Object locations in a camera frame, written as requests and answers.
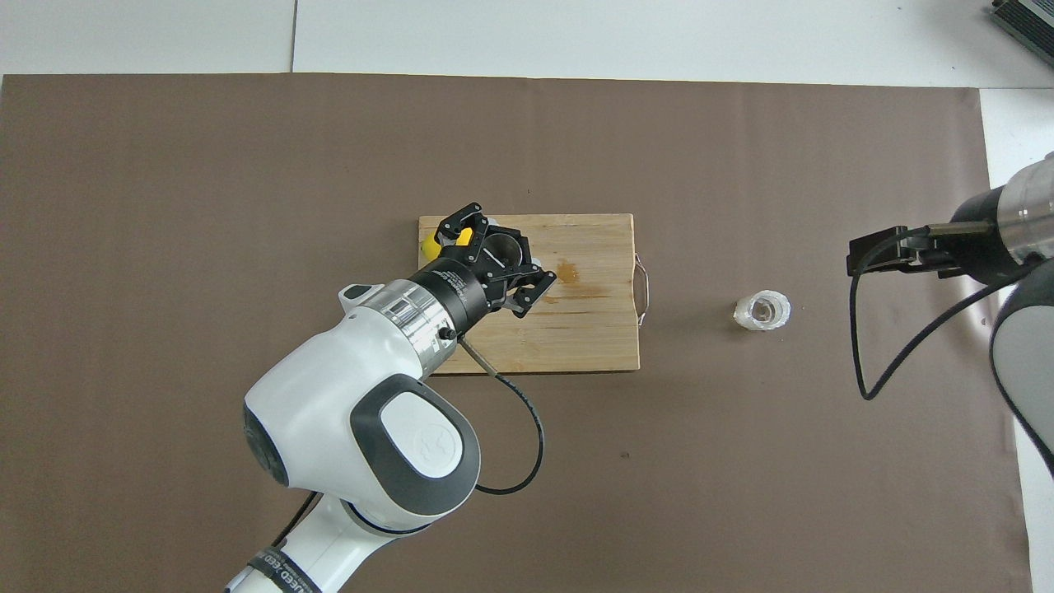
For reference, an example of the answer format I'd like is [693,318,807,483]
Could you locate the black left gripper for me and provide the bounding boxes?
[416,202,559,337]

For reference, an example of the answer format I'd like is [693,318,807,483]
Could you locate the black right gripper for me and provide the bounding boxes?
[846,188,1024,285]

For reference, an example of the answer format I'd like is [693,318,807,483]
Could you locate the steel double jigger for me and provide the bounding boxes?
[483,231,544,271]

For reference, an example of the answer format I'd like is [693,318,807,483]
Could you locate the small clear glass cup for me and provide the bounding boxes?
[733,290,792,333]

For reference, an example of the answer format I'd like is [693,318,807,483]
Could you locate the yellow lemon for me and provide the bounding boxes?
[421,227,475,256]

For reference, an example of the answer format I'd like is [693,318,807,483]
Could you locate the wooden cutting board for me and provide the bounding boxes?
[417,213,651,376]

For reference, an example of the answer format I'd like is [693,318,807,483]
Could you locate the grey ribbed device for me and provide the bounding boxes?
[986,0,1054,60]

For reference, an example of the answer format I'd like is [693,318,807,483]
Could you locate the brown paper table mat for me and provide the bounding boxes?
[0,72,1034,593]

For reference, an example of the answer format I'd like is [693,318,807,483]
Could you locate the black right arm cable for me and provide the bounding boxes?
[849,233,1032,402]

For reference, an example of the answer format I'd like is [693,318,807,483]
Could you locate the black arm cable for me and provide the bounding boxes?
[455,336,546,497]
[849,233,1032,402]

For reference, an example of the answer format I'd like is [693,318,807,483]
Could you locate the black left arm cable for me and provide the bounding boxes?
[455,336,546,497]

